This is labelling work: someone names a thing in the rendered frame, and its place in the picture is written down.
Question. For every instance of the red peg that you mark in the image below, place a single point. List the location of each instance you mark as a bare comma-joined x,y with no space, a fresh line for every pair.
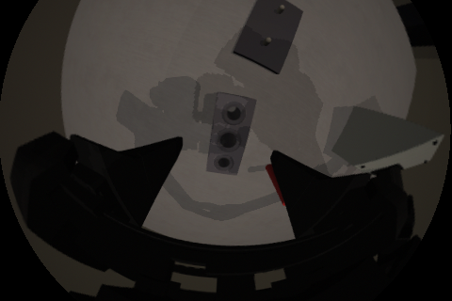
273,179

